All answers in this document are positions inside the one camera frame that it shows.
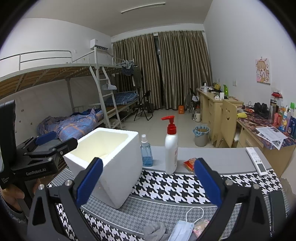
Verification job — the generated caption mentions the blue face mask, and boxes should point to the blue face mask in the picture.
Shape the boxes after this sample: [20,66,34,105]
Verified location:
[168,207,204,241]

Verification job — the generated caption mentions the white styrofoam box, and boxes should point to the white styrofoam box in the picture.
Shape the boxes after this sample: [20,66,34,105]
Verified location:
[64,128,142,209]

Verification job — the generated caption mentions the person's left hand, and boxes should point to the person's left hand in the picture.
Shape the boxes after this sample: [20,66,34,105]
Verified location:
[1,184,25,212]

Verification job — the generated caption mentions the blue plaid quilt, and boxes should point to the blue plaid quilt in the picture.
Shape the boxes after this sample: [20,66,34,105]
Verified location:
[37,108,104,142]

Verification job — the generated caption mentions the black phone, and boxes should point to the black phone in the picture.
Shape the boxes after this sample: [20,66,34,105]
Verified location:
[268,190,286,235]

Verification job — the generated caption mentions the pink snack packet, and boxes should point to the pink snack packet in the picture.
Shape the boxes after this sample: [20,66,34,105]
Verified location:
[193,219,210,237]

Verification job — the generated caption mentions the white remote control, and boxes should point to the white remote control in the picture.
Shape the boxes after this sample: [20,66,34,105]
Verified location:
[246,147,268,176]

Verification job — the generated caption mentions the metal bunk bed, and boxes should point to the metal bunk bed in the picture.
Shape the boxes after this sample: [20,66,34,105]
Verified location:
[1,50,137,143]

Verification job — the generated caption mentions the red snack packet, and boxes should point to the red snack packet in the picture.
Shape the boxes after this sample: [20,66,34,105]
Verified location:
[183,158,196,173]

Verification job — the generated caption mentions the wooden chair smiley back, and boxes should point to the wooden chair smiley back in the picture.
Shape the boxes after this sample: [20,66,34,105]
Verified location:
[215,100,239,148]

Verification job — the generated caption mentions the wooden desk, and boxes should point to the wooden desk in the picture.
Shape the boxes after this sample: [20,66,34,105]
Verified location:
[197,89,295,177]

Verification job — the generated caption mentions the printed paper sheets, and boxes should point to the printed paper sheets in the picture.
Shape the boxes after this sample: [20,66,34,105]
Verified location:
[255,126,288,150]

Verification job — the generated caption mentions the houndstooth table mat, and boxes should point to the houndstooth table mat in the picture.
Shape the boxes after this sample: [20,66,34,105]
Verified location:
[56,168,290,240]

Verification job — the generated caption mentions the grey sock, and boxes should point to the grey sock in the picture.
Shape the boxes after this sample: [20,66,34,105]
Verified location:
[143,222,170,241]

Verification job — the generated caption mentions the blue spray bottle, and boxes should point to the blue spray bottle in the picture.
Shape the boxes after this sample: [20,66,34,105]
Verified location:
[140,134,154,167]

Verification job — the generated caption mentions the black folding chair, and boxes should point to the black folding chair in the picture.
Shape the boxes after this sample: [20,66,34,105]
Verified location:
[134,90,154,121]

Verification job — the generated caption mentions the white pump bottle red top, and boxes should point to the white pump bottle red top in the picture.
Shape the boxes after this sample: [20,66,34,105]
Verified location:
[161,115,178,175]

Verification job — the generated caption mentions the white air conditioner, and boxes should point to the white air conditioner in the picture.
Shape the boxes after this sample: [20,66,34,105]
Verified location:
[90,39,109,51]

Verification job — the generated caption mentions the white thermos jug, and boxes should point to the white thermos jug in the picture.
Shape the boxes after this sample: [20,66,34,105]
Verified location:
[195,113,201,123]

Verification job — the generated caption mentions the orange floor container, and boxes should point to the orange floor container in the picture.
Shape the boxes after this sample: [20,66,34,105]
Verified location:
[178,105,185,114]

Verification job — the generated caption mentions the brown curtains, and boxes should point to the brown curtains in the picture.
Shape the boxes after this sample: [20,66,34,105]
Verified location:
[112,31,213,110]

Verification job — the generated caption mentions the ceiling tube light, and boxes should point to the ceiling tube light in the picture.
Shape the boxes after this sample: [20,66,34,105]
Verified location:
[120,2,166,14]

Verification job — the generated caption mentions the anime girl poster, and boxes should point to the anime girl poster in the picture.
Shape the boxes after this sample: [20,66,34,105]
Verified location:
[255,58,271,85]

